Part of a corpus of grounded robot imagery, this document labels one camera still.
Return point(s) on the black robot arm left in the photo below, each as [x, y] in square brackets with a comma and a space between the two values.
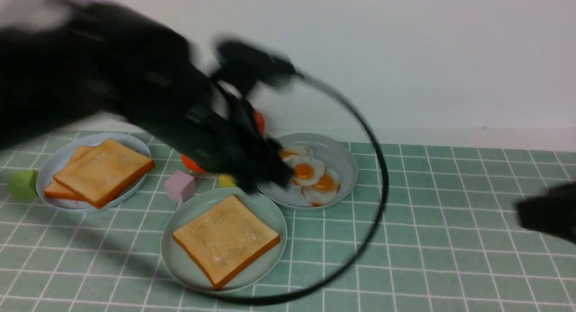
[104, 57]

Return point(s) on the green cube block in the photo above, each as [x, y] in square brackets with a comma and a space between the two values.
[22, 185]

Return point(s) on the yellow cube block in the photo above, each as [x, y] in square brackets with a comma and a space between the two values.
[226, 181]

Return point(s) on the fried egg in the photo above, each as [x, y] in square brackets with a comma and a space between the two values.
[307, 170]
[297, 150]
[324, 191]

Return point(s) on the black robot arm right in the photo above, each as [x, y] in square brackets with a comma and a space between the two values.
[552, 212]

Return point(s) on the toast slice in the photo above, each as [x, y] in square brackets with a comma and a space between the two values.
[103, 173]
[225, 239]
[57, 191]

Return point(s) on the orange fruit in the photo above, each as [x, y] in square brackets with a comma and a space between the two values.
[191, 165]

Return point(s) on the green empty plate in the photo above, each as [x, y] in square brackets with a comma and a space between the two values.
[189, 217]

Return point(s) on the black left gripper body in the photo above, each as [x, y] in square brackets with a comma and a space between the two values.
[188, 123]

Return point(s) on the grey egg plate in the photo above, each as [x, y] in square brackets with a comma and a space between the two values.
[336, 157]

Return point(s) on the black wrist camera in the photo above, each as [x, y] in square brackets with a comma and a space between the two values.
[243, 65]

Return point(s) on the pink cube block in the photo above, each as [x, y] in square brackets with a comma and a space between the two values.
[180, 186]

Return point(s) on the light blue bread plate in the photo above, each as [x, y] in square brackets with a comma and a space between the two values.
[58, 160]

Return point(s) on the red apple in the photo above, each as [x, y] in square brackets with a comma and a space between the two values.
[260, 122]

